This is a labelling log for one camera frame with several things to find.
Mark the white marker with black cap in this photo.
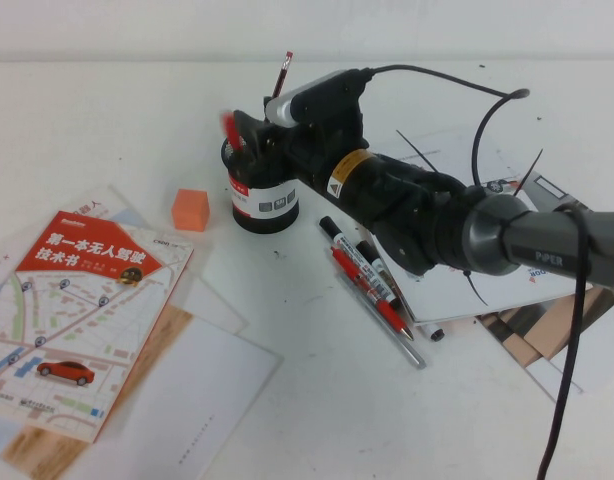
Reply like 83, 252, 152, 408
318, 215, 388, 301

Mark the red and black pencil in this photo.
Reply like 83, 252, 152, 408
270, 49, 294, 99

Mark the orange foam cube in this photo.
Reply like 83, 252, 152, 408
170, 188, 211, 233

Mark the silver pen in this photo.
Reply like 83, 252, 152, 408
336, 272, 428, 371

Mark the small white marker black cap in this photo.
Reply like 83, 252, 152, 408
417, 322, 446, 343

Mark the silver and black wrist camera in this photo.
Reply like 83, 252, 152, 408
263, 68, 374, 129

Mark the thin red and black pen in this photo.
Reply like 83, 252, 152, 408
220, 110, 248, 156

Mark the black camera cable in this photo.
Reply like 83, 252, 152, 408
369, 63, 593, 480

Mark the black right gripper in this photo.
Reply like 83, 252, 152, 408
227, 110, 369, 187

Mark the black mesh pen holder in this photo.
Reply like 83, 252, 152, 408
220, 137, 301, 235

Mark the black zip tie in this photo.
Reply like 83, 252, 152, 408
395, 129, 438, 174
460, 268, 489, 306
514, 148, 546, 197

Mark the brochure with grey rectangle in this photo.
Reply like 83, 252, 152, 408
529, 169, 586, 214

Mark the map cover book with car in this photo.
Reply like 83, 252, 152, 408
0, 209, 196, 445

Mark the wood pattern brochure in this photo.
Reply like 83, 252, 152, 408
0, 302, 196, 479

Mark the white sheet with small print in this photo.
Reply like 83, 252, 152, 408
111, 315, 283, 480

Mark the magazine with brown blocks photo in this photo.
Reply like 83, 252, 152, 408
475, 283, 614, 405

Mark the white paper sheet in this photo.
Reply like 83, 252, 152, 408
184, 273, 250, 337

